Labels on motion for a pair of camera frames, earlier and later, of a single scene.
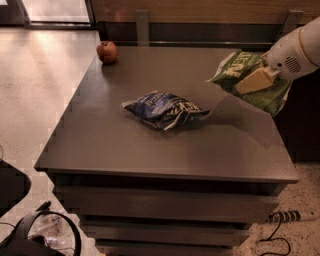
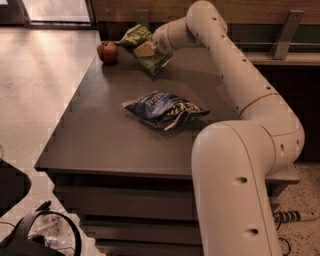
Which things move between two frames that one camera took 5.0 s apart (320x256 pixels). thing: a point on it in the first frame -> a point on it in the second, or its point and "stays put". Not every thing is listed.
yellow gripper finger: [259, 79] -> [147, 49]
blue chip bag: [164, 110] stays put
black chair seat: [14, 186] stays put
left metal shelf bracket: [142, 28] stays put
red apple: [107, 52] stays put
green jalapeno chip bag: [268, 97] -> [137, 36]
